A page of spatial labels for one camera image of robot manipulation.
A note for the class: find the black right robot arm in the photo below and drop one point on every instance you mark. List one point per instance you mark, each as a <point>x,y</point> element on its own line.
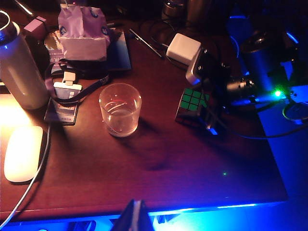
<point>264,62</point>

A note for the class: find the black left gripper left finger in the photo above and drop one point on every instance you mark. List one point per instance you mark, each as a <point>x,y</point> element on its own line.
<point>126,220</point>

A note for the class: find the small metal can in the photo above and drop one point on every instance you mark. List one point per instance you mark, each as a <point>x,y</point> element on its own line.
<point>172,9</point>

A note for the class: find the Rubik's cube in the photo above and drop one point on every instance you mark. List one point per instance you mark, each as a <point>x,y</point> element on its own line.
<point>190,101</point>

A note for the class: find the pen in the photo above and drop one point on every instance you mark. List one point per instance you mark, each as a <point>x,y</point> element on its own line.
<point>146,44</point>

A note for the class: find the dark notebook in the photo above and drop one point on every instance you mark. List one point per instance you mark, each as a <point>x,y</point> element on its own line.
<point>120,55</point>

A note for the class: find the small pink box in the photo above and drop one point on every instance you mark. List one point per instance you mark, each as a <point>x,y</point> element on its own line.
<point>34,27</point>

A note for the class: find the white power adapter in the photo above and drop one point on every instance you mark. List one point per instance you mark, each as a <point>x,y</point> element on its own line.
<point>184,48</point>

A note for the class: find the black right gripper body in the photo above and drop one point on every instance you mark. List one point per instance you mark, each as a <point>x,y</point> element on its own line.
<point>231,84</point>

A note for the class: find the clear glass cup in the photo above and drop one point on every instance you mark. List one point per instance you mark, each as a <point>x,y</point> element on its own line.
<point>120,113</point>

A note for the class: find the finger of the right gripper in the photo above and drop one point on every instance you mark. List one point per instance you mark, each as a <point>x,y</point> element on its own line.
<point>211,120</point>
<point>193,69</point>

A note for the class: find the brown metal thermos bottle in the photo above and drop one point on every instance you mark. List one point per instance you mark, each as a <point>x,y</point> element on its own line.
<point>201,10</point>

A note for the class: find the ID badge card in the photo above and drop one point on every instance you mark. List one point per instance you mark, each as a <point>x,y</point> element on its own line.
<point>67,90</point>

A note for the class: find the white computer mouse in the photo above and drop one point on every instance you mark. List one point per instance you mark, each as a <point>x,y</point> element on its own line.
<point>22,154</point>

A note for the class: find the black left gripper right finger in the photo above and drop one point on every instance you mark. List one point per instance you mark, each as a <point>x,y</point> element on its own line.
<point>144,220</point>

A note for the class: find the white insulated bottle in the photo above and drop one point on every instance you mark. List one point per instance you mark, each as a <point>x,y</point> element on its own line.
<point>21,72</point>

